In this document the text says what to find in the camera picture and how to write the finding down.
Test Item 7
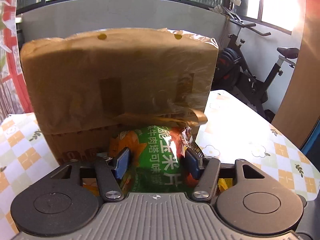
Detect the green corn chip bag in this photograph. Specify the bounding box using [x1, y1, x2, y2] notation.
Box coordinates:
[109, 125, 200, 193]

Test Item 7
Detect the black exercise bike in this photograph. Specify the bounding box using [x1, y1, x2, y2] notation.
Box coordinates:
[211, 12, 300, 123]

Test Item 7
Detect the grey marbled panel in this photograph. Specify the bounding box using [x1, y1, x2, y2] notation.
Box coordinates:
[21, 0, 229, 53]

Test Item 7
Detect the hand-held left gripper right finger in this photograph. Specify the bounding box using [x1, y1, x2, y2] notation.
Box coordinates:
[184, 148, 272, 202]

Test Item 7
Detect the wooden board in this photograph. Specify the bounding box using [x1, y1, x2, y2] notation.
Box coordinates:
[271, 0, 320, 148]

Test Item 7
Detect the checked floral tablecloth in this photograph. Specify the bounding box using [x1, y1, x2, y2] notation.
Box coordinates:
[0, 89, 320, 233]

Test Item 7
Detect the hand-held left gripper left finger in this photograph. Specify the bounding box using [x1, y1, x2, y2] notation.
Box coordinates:
[47, 147, 132, 202]

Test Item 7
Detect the brown cardboard box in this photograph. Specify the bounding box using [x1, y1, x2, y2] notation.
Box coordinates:
[19, 27, 220, 166]

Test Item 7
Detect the gold snack packet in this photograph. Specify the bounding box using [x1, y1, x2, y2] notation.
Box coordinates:
[217, 177, 236, 193]

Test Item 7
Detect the printed red backdrop cloth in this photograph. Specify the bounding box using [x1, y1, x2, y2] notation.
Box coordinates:
[0, 0, 36, 120]

